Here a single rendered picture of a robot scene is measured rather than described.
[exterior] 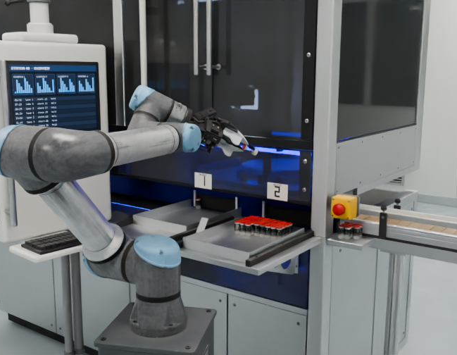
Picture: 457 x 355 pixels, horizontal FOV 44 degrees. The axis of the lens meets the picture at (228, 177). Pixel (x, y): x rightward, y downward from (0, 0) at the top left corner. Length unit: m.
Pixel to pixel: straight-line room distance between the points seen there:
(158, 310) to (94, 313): 1.46
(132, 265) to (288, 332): 0.90
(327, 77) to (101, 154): 0.95
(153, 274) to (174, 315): 0.12
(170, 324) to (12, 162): 0.57
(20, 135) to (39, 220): 1.13
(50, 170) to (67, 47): 1.22
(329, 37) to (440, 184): 4.86
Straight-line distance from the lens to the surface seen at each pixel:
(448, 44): 6.58
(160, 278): 1.46
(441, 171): 6.65
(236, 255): 1.75
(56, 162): 1.20
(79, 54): 2.40
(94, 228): 1.44
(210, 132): 1.61
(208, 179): 2.24
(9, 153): 1.27
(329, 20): 1.94
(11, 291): 3.46
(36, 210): 2.35
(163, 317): 1.49
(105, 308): 2.86
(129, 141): 1.30
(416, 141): 2.81
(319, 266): 2.05
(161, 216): 2.27
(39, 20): 2.39
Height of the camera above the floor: 1.45
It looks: 11 degrees down
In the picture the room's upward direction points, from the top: straight up
